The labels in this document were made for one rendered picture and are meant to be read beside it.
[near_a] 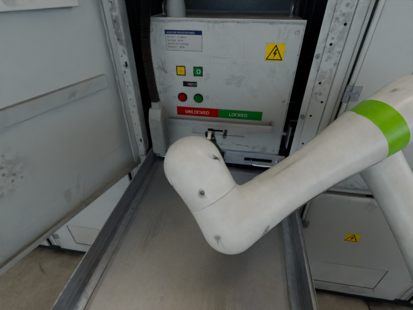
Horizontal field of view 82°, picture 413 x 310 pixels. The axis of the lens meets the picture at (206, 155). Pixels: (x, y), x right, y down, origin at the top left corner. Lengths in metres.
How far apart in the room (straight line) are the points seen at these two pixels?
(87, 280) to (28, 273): 1.26
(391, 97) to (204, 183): 0.37
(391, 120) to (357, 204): 0.66
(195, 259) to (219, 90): 0.56
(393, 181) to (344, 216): 0.50
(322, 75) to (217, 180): 0.54
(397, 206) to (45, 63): 0.94
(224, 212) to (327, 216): 0.81
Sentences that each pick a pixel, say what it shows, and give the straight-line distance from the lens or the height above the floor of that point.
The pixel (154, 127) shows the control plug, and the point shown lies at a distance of 0.86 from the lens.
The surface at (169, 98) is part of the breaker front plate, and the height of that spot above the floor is 1.13.
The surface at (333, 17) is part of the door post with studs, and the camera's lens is 0.80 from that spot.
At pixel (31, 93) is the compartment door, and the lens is 0.77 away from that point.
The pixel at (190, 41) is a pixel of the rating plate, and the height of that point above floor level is 1.33.
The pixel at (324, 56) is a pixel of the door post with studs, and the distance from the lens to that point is 0.81.
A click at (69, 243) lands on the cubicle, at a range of 1.84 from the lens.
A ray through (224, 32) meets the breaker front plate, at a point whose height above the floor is 1.36.
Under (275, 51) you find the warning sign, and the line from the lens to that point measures 0.83.
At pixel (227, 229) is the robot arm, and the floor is 1.15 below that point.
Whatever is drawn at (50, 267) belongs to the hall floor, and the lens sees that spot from 1.96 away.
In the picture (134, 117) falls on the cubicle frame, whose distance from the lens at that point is 0.96.
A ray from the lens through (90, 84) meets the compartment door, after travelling 0.84.
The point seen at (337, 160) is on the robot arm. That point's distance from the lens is 0.47.
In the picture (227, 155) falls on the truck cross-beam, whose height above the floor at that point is 0.90.
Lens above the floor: 1.48
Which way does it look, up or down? 36 degrees down
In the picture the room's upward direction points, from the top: straight up
